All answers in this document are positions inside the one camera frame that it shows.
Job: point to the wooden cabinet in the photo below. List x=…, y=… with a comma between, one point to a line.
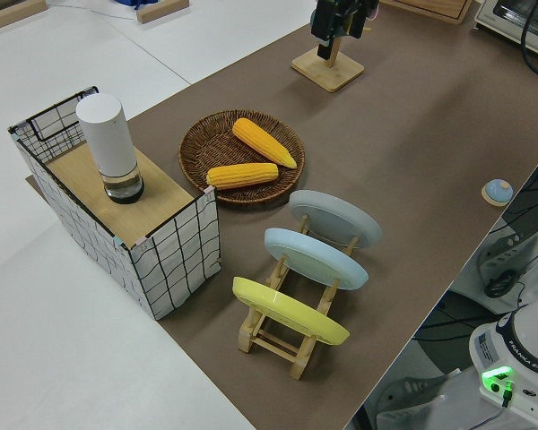
x=430, y=9

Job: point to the brown table mat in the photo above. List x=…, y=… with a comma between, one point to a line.
x=408, y=134

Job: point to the brown woven wicker tray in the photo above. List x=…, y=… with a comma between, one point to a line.
x=206, y=148

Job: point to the blue bell on wooden base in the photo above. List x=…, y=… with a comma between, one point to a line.
x=497, y=190

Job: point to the short wooden block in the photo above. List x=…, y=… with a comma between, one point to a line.
x=161, y=11

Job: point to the yellow plate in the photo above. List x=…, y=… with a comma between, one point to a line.
x=287, y=309

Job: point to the dark mug with yellow inside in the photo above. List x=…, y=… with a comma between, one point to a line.
x=325, y=20

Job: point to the grey plate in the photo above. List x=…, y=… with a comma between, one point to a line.
x=336, y=215

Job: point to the wooden plate rack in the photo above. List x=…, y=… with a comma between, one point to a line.
x=273, y=347

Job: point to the yellow corn cob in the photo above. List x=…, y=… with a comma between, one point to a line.
x=242, y=176
x=262, y=141

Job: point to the white bottle with clear base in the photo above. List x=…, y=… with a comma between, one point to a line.
x=110, y=143

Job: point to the long wooden block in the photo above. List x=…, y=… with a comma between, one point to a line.
x=13, y=13

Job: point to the white power strip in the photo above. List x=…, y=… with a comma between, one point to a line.
x=506, y=255

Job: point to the wooden mug tree stand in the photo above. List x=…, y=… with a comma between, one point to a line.
x=336, y=74

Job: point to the black power plug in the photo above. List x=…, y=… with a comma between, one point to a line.
x=500, y=284

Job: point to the light blue plate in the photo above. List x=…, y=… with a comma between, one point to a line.
x=314, y=257

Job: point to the blue plastic item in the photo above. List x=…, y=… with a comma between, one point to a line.
x=136, y=3

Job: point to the wooden shelf board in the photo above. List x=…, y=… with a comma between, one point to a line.
x=161, y=197

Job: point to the grey power strip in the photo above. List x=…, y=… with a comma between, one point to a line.
x=408, y=398

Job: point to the cream toaster oven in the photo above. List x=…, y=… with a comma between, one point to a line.
x=502, y=18

